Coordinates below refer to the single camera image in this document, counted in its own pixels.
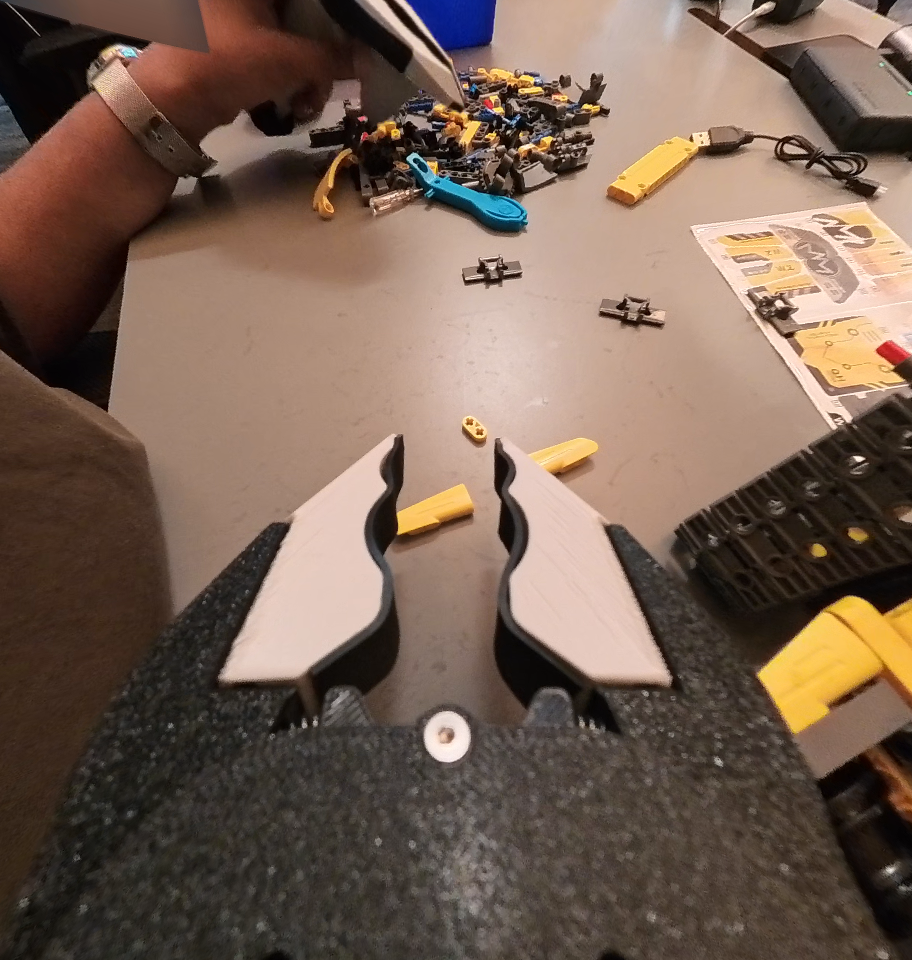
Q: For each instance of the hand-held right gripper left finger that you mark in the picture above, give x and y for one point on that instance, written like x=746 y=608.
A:
x=313 y=600

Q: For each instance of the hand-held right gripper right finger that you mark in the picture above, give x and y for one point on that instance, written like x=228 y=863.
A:
x=576 y=600

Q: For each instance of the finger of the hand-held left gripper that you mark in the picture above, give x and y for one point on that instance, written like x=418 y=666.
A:
x=403 y=34
x=403 y=86

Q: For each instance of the pile of toy brick parts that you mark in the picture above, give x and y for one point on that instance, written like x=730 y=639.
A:
x=493 y=124

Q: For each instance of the black toy track link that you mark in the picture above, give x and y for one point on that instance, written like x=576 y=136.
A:
x=491 y=270
x=632 y=311
x=772 y=311

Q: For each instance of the person's left forearm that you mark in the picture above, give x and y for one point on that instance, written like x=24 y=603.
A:
x=73 y=225

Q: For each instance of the person's left hand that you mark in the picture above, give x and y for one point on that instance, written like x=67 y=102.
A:
x=291 y=90

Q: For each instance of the blue plastic bin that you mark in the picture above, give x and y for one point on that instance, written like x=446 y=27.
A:
x=456 y=19

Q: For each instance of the blue brick separator tool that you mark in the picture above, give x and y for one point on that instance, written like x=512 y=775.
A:
x=475 y=202

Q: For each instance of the yellow toy wing piece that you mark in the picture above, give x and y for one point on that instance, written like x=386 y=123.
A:
x=433 y=511
x=565 y=454

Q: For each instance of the small yellow two-hole connector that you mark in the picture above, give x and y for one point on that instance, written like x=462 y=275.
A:
x=475 y=428

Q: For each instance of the yellow black toy tracked vehicle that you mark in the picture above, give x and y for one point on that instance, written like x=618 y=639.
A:
x=801 y=517

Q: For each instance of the grey woven wristband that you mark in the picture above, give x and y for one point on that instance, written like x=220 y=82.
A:
x=152 y=124

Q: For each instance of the person's brown shirt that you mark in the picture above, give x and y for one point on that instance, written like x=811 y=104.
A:
x=58 y=637

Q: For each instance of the long yellow toy panel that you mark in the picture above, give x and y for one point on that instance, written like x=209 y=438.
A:
x=651 y=171

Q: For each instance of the yellow and grey sticker sheet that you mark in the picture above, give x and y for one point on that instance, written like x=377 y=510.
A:
x=823 y=262

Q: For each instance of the black charger box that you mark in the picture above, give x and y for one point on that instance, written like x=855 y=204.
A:
x=861 y=101

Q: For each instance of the dark computer mouse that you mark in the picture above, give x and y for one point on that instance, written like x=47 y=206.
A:
x=910 y=49

